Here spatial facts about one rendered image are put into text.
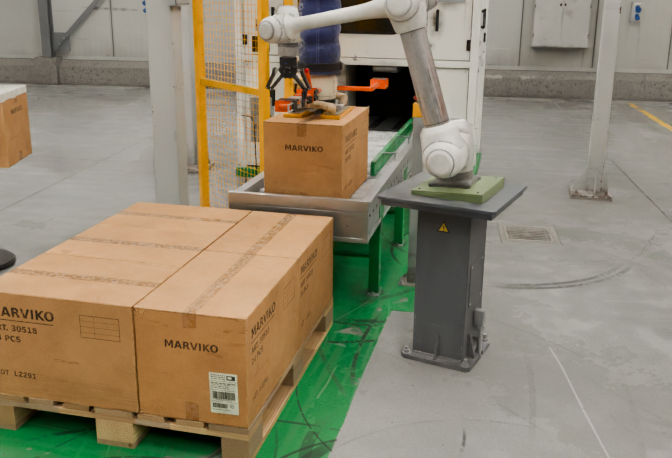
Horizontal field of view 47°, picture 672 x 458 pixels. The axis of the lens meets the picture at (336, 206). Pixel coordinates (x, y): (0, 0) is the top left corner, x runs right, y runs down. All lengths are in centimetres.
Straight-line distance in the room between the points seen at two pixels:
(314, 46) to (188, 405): 191
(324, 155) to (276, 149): 24
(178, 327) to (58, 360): 49
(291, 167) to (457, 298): 105
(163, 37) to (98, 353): 228
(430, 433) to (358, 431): 26
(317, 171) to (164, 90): 128
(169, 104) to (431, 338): 213
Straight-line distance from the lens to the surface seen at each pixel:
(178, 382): 269
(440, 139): 297
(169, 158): 467
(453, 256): 324
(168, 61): 457
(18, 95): 467
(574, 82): 1238
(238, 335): 253
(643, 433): 315
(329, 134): 365
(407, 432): 294
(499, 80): 1225
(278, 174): 377
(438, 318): 337
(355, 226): 364
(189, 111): 690
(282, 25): 314
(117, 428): 290
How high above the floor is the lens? 156
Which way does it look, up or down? 16 degrees down
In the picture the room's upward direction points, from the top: 1 degrees clockwise
